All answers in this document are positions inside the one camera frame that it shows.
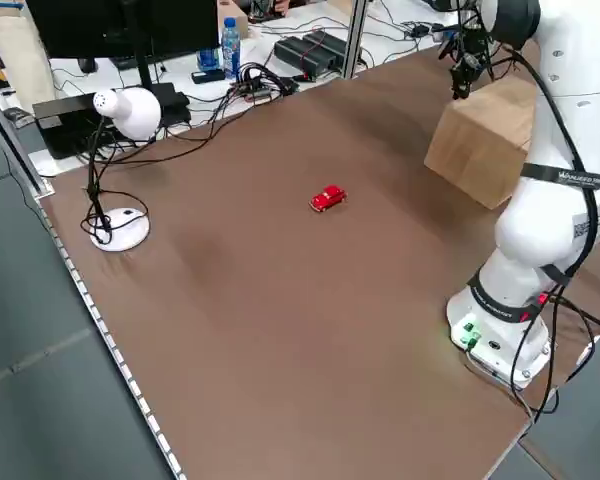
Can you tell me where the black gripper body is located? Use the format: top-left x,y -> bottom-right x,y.
449,38 -> 486,72

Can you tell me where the red toy car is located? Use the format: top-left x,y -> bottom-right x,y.
308,184 -> 351,214

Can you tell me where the wooden cabinet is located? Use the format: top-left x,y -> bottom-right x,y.
423,74 -> 546,210

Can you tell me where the black open box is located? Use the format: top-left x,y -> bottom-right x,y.
31,93 -> 112,161

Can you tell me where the black power supply box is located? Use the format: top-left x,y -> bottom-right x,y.
302,29 -> 350,69
273,35 -> 334,81

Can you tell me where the blue-label water bottle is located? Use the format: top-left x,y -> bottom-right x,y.
221,17 -> 243,81

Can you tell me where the black phone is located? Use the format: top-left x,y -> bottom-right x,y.
190,69 -> 227,85

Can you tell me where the white desk lamp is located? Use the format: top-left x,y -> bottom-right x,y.
79,87 -> 164,253

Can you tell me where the black computer monitor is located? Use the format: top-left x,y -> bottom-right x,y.
24,0 -> 221,109

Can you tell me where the aluminium frame post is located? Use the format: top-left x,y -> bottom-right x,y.
0,77 -> 55,200
340,0 -> 370,81

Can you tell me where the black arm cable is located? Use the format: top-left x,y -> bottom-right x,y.
499,42 -> 600,419

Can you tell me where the cable hub with plugs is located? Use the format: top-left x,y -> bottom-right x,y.
233,62 -> 301,105

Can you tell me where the black lamp cable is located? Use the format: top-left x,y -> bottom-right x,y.
79,84 -> 301,246

